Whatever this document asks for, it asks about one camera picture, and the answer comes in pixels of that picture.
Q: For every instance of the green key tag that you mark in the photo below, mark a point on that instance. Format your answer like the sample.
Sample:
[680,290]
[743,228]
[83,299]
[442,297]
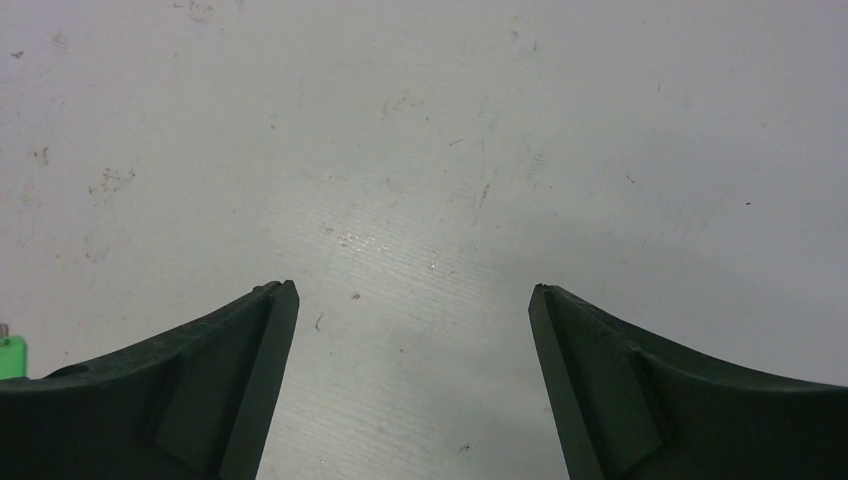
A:
[13,357]

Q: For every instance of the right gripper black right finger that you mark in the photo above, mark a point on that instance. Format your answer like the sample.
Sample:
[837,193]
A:
[630,404]

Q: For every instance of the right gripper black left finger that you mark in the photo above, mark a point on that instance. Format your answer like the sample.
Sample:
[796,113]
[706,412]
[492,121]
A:
[194,402]

